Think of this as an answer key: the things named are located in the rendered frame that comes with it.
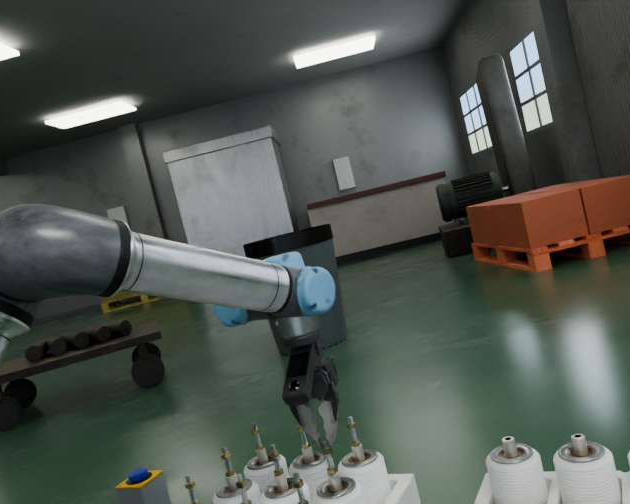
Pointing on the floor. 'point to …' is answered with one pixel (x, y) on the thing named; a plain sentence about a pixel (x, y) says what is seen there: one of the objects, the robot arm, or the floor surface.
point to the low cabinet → (382, 218)
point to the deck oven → (232, 190)
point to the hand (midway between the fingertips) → (323, 441)
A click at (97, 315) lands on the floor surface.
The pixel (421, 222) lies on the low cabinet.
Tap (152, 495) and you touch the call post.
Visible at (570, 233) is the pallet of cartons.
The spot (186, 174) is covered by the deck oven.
